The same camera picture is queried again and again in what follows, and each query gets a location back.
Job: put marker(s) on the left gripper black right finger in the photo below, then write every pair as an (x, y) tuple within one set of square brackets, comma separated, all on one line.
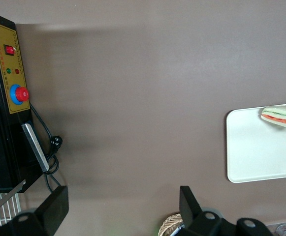
[(194, 216)]

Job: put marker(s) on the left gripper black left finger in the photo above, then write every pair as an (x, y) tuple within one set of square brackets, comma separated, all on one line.
[(53, 211)]

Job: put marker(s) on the beige plastic tray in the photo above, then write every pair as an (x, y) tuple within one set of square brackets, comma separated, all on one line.
[(256, 152)]

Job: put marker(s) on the light wicker basket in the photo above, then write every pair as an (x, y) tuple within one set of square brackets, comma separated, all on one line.
[(168, 225)]

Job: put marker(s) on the silver metal strip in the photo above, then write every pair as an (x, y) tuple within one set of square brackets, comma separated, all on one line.
[(7, 197)]

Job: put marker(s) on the wrapped triangle sandwich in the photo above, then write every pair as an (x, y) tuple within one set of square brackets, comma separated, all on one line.
[(283, 116)]

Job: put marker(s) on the black sealing machine yellow panel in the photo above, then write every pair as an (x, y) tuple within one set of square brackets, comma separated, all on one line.
[(12, 73)]

